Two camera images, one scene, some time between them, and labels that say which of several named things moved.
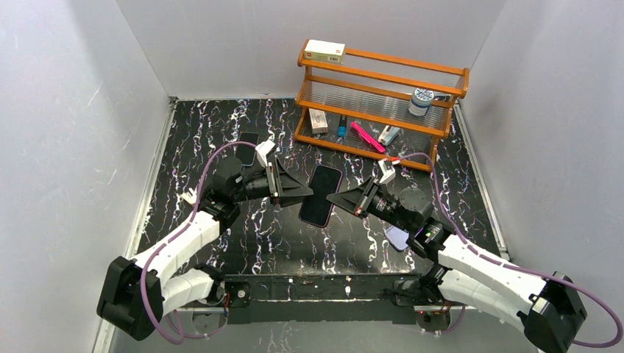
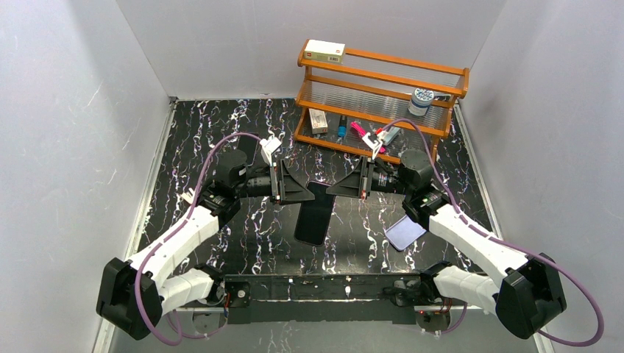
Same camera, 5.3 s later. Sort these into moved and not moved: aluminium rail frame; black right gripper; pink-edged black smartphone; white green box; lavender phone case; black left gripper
Moved: black right gripper; pink-edged black smartphone
Not moved: lavender phone case; black left gripper; aluminium rail frame; white green box
